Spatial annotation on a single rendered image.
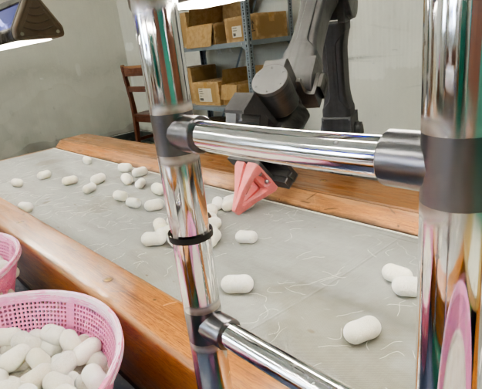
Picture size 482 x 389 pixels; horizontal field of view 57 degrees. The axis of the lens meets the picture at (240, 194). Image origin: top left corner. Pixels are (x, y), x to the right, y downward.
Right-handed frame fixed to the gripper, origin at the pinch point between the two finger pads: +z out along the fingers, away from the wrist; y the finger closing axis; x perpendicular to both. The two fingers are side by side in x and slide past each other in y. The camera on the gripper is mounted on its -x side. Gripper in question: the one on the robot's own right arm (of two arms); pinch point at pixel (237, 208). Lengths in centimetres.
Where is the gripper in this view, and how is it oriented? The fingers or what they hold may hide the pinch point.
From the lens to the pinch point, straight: 69.4
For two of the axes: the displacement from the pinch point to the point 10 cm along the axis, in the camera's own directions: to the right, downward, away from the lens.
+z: -4.8, 8.4, -2.7
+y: 6.8, 1.7, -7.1
